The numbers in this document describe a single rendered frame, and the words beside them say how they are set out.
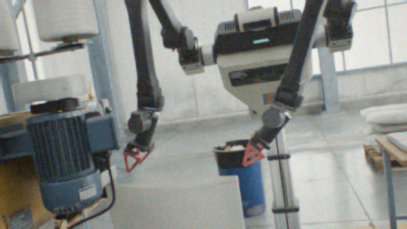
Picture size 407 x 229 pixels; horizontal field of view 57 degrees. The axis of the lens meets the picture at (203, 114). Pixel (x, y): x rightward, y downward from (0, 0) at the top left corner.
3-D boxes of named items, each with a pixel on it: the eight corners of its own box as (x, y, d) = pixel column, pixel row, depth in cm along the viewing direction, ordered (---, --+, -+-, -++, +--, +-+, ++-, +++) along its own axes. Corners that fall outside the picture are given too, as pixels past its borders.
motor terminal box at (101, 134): (122, 152, 104) (115, 111, 103) (123, 159, 95) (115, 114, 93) (92, 158, 103) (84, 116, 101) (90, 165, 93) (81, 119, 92)
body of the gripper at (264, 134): (251, 139, 115) (265, 121, 113) (253, 132, 125) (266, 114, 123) (267, 152, 115) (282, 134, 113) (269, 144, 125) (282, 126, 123)
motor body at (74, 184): (114, 194, 103) (98, 104, 101) (86, 215, 89) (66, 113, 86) (65, 197, 107) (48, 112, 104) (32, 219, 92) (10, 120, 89)
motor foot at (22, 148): (56, 150, 99) (50, 118, 98) (27, 162, 88) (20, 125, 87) (26, 154, 101) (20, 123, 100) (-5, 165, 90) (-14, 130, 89)
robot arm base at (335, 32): (324, 15, 146) (330, 41, 142) (325, 2, 139) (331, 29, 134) (348, 11, 144) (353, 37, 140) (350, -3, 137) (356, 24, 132)
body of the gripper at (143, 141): (126, 147, 125) (133, 126, 123) (137, 140, 134) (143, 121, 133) (143, 154, 124) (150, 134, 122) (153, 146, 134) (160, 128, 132)
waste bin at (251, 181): (271, 198, 382) (263, 136, 375) (270, 219, 333) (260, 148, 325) (225, 202, 393) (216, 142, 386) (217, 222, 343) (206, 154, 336)
